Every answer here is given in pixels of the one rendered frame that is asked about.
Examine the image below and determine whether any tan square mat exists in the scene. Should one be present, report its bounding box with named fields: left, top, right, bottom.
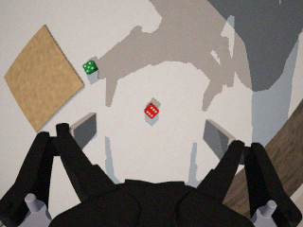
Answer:
left=4, top=25, right=84, bottom=132

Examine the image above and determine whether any red die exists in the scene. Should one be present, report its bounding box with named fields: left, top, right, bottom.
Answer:
left=144, top=103, right=159, bottom=119

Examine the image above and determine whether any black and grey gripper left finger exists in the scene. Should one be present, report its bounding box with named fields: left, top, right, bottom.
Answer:
left=0, top=113, right=140, bottom=227

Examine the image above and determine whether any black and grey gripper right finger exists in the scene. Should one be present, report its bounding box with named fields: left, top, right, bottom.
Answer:
left=176, top=119, right=302, bottom=227

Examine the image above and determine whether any green die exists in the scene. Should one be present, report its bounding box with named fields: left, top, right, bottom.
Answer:
left=82, top=61, right=98, bottom=75

